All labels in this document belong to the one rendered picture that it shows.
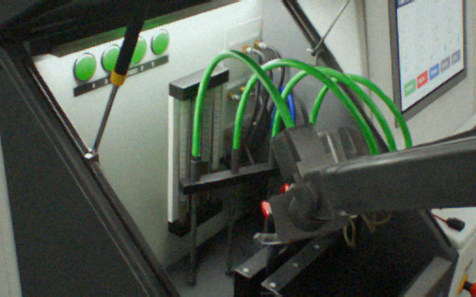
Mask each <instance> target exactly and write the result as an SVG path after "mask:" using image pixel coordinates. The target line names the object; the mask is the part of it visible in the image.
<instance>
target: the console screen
mask: <svg viewBox="0 0 476 297"><path fill-rule="evenodd" d="M388 8H389V37H390V50H391V66H392V96H393V102H394V104H395V105H397V107H398V108H399V112H401V114H402V116H403V117H404V119H405V122H407V121H408V120H409V119H411V118H413V116H415V115H416V114H417V113H419V112H420V111H422V110H423V109H425V108H426V106H428V105H430V104H432V103H433V102H434V101H435V100H436V99H439V98H440V97H441V96H442V95H443V94H445V93H446V92H447V91H449V90H450V89H452V88H453V87H454V86H455V85H458V84H459V83H460V82H461V81H462V80H463V79H465V78H467V76H468V58H467V4H466V0H388Z"/></svg>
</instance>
